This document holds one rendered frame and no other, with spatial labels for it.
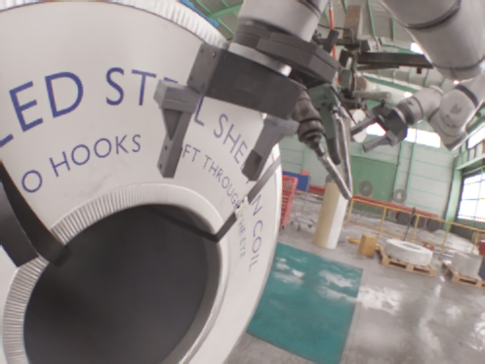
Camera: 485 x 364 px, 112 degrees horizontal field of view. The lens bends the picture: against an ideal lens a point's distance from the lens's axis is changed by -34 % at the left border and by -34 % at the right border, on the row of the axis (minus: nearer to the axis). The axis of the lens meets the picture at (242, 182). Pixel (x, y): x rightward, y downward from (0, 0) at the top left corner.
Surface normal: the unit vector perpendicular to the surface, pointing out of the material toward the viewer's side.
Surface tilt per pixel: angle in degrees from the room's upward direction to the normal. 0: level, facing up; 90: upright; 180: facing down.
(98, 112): 90
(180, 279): 83
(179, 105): 114
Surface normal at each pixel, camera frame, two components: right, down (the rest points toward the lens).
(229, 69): 0.53, 0.56
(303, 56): -0.49, 0.19
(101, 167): 0.83, 0.21
